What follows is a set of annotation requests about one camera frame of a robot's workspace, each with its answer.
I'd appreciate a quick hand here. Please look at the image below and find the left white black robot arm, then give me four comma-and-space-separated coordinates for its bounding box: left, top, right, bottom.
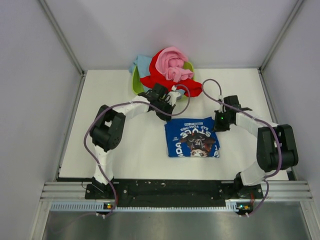
85, 83, 182, 199

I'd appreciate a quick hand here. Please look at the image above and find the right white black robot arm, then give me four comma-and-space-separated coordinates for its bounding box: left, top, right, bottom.
213, 95, 299, 198

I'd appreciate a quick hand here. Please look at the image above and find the green plastic basin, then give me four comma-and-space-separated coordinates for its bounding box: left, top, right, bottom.
131, 62, 194, 95

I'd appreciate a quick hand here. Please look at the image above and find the red t shirt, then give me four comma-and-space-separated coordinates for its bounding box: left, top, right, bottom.
140, 49, 202, 97

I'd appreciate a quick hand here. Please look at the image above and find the pink t shirt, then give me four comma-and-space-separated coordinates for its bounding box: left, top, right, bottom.
155, 46, 194, 83

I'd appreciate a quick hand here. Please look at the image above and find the light blue t shirt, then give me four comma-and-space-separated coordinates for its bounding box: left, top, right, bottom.
128, 54, 152, 78

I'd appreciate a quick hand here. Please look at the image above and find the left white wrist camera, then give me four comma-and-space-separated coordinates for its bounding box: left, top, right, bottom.
165, 85, 182, 106

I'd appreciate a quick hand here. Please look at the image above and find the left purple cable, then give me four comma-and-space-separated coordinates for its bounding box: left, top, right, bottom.
83, 84, 190, 218

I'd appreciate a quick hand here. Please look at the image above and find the purple cable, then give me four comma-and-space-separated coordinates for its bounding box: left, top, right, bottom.
201, 79, 283, 217
83, 84, 190, 218

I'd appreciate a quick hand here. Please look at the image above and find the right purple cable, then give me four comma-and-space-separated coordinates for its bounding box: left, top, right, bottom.
201, 79, 283, 217

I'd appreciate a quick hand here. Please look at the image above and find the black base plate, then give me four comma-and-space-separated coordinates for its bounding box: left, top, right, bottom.
85, 178, 263, 208

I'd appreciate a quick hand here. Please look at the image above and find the white slotted cable duct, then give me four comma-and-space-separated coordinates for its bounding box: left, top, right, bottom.
50, 202, 239, 213

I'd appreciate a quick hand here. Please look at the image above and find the aluminium frame rail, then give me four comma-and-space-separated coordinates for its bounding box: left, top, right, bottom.
40, 180, 313, 202

